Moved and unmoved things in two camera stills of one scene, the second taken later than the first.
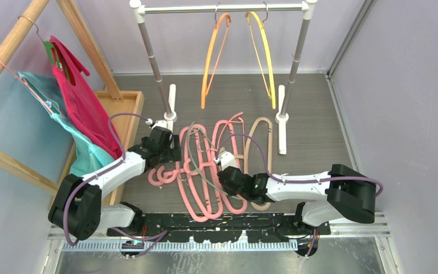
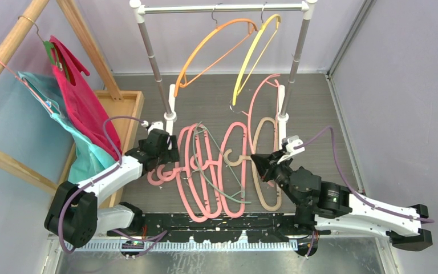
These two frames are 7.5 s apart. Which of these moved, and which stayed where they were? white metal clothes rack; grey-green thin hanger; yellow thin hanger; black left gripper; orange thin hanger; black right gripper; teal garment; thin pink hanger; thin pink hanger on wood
Moved: orange thin hanger; black right gripper; thin pink hanger; yellow thin hanger; grey-green thin hanger
Stayed: black left gripper; thin pink hanger on wood; white metal clothes rack; teal garment
